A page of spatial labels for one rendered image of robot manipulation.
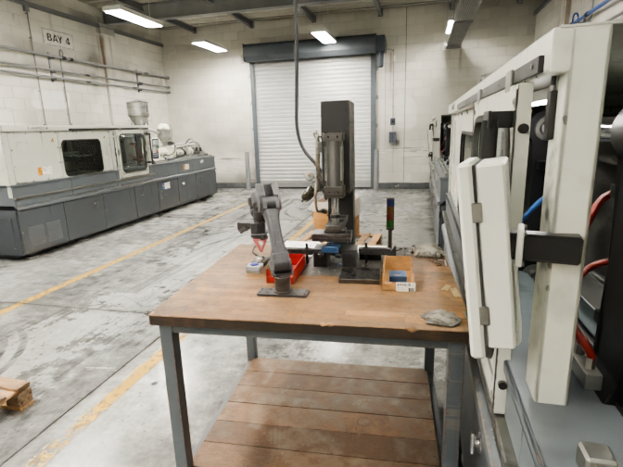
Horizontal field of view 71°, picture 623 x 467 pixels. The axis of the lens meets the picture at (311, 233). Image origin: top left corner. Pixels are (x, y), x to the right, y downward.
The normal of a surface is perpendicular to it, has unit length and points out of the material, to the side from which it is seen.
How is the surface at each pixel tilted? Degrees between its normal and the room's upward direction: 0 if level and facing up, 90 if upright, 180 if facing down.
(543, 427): 0
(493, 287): 90
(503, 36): 90
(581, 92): 90
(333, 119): 90
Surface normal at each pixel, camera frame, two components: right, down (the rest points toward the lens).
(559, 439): -0.03, -0.97
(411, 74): -0.25, 0.23
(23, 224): 0.97, 0.03
